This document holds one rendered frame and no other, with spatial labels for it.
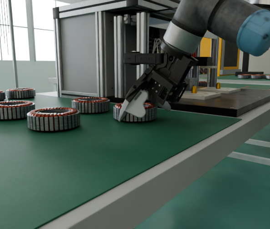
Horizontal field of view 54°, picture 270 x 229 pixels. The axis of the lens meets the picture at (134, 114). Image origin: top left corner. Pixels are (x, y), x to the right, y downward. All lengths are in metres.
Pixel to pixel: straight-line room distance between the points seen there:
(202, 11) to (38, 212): 0.43
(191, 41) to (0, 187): 0.42
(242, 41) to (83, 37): 0.69
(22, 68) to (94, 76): 6.84
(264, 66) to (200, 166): 5.95
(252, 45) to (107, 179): 0.34
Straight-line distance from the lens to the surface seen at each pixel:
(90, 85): 1.05
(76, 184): 0.32
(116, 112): 0.65
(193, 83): 1.28
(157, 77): 0.58
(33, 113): 0.59
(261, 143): 2.67
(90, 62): 1.04
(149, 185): 0.34
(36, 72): 8.03
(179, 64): 0.57
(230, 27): 0.52
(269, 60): 6.36
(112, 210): 0.29
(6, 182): 0.36
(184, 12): 0.56
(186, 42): 0.56
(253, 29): 0.51
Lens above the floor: 0.89
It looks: 11 degrees down
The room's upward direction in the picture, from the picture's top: straight up
